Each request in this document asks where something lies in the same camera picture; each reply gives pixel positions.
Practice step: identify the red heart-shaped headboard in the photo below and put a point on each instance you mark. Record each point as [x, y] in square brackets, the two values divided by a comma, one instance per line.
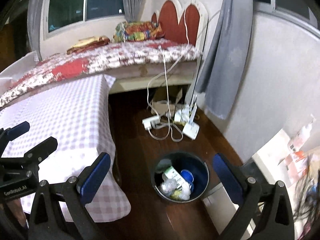
[183, 24]

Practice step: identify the pink checkered tablecloth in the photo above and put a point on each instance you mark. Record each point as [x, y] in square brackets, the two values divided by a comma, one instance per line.
[75, 114]

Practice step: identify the colourful patterned pillow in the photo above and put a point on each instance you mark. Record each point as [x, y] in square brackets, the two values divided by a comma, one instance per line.
[138, 31]

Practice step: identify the white tissue bundle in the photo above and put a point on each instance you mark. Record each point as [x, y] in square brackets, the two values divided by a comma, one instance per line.
[181, 195]

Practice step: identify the cardboard box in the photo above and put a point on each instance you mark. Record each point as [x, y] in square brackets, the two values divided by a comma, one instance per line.
[167, 99]

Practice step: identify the yellow folded blanket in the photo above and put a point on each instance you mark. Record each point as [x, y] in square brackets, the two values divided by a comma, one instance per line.
[88, 43]

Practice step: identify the black trash bin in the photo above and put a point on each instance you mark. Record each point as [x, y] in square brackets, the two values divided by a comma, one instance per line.
[181, 161]

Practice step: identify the window with white frame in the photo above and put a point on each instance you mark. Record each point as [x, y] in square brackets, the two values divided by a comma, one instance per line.
[64, 15]

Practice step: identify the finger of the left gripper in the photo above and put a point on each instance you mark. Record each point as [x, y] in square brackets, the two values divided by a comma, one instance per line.
[41, 151]
[10, 134]

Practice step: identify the white power strip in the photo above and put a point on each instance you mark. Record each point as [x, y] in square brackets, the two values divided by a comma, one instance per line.
[151, 122]

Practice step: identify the green white milk carton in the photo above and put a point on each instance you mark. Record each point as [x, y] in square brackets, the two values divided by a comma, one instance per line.
[171, 173]

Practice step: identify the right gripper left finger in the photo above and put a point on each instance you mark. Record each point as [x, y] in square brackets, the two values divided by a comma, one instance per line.
[47, 220]

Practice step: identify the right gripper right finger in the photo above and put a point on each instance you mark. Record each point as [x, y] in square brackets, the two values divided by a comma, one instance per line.
[276, 219]

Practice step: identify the white cloth covered furniture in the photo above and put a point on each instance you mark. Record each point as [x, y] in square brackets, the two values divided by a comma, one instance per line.
[17, 69]

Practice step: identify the blue face mask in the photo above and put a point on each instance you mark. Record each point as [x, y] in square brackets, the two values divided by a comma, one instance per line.
[188, 177]

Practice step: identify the red floral bed quilt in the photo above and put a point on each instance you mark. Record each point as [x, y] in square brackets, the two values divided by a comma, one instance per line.
[62, 67]

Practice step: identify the white router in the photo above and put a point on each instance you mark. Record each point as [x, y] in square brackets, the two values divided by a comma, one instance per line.
[185, 116]

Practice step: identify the grey hanging curtain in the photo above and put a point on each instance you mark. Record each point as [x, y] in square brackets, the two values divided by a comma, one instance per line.
[226, 59]

